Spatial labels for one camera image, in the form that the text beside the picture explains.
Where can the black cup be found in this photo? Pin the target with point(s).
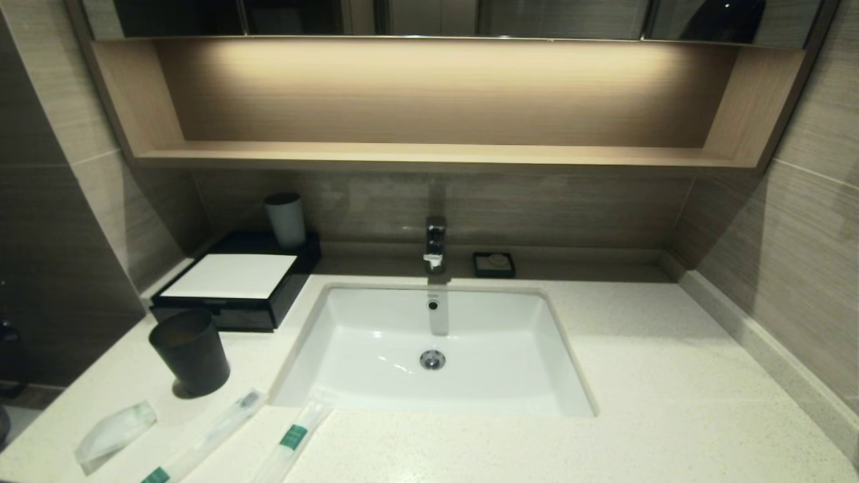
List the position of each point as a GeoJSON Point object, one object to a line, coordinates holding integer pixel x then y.
{"type": "Point", "coordinates": [194, 362]}

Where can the black box with white lid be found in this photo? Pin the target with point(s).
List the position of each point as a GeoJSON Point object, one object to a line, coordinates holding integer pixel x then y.
{"type": "Point", "coordinates": [231, 275]}

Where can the chrome faucet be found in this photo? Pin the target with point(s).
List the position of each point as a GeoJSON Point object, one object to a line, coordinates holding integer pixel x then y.
{"type": "Point", "coordinates": [435, 241]}

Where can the black soap dish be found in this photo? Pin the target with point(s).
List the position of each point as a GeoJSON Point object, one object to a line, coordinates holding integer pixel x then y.
{"type": "Point", "coordinates": [479, 268]}

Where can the round beige soap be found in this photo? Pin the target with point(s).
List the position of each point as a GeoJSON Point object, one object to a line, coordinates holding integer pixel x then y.
{"type": "Point", "coordinates": [498, 259]}

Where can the chrome sink drain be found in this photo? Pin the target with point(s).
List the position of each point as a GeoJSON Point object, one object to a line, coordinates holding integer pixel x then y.
{"type": "Point", "coordinates": [432, 359]}

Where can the white sink basin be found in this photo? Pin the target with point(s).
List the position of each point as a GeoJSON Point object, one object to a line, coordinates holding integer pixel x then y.
{"type": "Point", "coordinates": [483, 376]}

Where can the white cup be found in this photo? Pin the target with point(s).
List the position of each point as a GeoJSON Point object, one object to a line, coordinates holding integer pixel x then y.
{"type": "Point", "coordinates": [286, 221]}

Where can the glossy black drawer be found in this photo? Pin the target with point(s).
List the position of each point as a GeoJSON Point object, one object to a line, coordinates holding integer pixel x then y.
{"type": "Point", "coordinates": [248, 320]}

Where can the white packet with green band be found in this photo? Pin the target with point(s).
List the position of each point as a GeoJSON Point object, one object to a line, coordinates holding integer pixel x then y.
{"type": "Point", "coordinates": [292, 436]}

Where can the clear wrapped toothbrush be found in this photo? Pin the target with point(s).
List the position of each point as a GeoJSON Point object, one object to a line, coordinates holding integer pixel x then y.
{"type": "Point", "coordinates": [215, 429]}

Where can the clear plastic sachet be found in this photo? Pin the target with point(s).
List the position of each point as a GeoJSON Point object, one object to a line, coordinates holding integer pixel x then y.
{"type": "Point", "coordinates": [114, 436]}

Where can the dark round floor object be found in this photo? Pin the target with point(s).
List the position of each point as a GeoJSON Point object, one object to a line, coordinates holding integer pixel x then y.
{"type": "Point", "coordinates": [3, 426]}

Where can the wooden wall niche shelf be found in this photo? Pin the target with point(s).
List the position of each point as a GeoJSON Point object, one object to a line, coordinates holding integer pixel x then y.
{"type": "Point", "coordinates": [436, 155]}

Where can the mirrored wall cabinet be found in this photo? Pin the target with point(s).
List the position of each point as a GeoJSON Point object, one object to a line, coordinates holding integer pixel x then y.
{"type": "Point", "coordinates": [564, 17]}

